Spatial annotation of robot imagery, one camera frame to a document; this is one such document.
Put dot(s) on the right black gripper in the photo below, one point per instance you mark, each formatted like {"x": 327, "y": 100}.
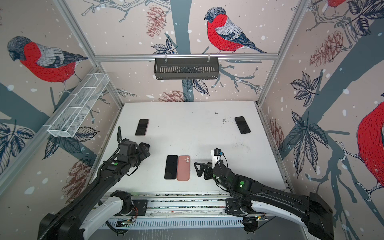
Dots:
{"x": 209, "y": 166}

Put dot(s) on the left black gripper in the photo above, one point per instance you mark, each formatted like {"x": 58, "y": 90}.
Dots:
{"x": 142, "y": 154}

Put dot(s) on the pink phone case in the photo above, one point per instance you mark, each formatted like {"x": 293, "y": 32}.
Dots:
{"x": 183, "y": 171}

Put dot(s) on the black phone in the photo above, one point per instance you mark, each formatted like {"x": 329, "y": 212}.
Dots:
{"x": 242, "y": 125}
{"x": 142, "y": 127}
{"x": 171, "y": 167}

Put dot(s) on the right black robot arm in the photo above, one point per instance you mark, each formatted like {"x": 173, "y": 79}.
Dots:
{"x": 249, "y": 197}

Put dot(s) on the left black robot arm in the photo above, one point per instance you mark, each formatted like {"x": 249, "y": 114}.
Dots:
{"x": 68, "y": 223}

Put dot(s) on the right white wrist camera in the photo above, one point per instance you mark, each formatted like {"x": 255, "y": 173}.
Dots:
{"x": 217, "y": 157}

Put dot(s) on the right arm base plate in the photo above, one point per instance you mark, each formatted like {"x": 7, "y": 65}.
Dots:
{"x": 236, "y": 208}

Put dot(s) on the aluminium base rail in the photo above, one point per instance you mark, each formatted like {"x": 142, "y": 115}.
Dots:
{"x": 173, "y": 205}

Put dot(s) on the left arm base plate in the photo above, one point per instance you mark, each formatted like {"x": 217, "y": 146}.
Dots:
{"x": 133, "y": 208}

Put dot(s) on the white mesh wall tray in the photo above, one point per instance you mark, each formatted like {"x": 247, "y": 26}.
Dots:
{"x": 71, "y": 118}

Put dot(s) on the black hanging wire basket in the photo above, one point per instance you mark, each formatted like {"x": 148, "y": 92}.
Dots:
{"x": 186, "y": 69}

